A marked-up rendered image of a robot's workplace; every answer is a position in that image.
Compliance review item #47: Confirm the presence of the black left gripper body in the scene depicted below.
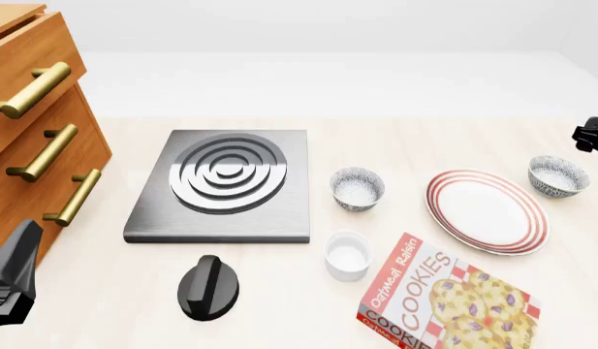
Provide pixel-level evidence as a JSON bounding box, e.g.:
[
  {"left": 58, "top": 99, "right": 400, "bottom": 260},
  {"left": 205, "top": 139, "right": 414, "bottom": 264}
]
[{"left": 0, "top": 268, "right": 39, "bottom": 328}]

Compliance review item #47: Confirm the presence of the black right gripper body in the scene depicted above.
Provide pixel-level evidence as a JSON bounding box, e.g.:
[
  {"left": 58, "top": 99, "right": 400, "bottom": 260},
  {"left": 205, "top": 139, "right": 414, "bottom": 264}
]
[{"left": 571, "top": 115, "right": 598, "bottom": 158}]

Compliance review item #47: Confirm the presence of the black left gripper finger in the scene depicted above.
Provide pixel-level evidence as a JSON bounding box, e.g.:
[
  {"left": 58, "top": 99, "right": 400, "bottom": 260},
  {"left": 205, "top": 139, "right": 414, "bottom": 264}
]
[{"left": 0, "top": 218, "right": 45, "bottom": 283}]

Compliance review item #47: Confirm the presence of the patterned black-white bowl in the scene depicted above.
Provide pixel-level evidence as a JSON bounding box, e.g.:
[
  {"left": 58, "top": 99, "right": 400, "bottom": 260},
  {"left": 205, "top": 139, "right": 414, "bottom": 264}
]
[
  {"left": 329, "top": 166, "right": 387, "bottom": 213},
  {"left": 527, "top": 154, "right": 591, "bottom": 200}
]

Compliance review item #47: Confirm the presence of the plate with red rings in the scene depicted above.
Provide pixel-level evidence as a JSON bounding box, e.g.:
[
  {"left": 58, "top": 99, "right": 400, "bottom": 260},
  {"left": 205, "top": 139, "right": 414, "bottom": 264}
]
[{"left": 425, "top": 169, "right": 551, "bottom": 256}]

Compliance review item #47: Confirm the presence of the flat black stove plate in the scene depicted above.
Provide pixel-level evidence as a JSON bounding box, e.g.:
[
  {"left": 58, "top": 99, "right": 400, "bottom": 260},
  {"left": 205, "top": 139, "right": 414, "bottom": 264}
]
[{"left": 123, "top": 128, "right": 312, "bottom": 245}]

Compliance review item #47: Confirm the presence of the wooden drawer slightly open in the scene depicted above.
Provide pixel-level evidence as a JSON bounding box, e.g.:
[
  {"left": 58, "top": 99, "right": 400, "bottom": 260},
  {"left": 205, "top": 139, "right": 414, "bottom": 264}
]
[{"left": 0, "top": 11, "right": 88, "bottom": 164}]

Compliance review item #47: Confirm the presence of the round black stove knob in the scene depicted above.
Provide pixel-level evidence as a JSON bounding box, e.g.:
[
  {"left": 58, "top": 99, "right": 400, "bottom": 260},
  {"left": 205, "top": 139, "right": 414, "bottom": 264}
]
[{"left": 176, "top": 253, "right": 241, "bottom": 323}]

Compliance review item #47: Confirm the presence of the oatmeal raisin cookies box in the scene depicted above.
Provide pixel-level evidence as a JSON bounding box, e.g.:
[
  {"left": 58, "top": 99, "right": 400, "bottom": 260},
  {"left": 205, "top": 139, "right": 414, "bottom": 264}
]
[{"left": 356, "top": 232, "right": 544, "bottom": 349}]

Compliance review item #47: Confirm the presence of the wooden cabinet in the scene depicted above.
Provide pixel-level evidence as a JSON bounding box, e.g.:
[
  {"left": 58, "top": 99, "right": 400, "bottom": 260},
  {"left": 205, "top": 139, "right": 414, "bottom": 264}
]
[{"left": 0, "top": 3, "right": 113, "bottom": 270}]

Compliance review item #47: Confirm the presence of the small white ramekin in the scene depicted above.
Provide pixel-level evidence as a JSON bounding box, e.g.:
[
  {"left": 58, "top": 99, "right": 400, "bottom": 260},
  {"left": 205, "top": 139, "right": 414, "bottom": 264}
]
[{"left": 323, "top": 229, "right": 376, "bottom": 283}]

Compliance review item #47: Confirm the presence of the brass drawer handle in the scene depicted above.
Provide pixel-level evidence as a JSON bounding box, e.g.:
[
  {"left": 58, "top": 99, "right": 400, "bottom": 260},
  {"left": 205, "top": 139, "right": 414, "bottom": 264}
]
[
  {"left": 42, "top": 168, "right": 103, "bottom": 228},
  {"left": 0, "top": 61, "right": 73, "bottom": 120},
  {"left": 6, "top": 123, "right": 79, "bottom": 183}
]

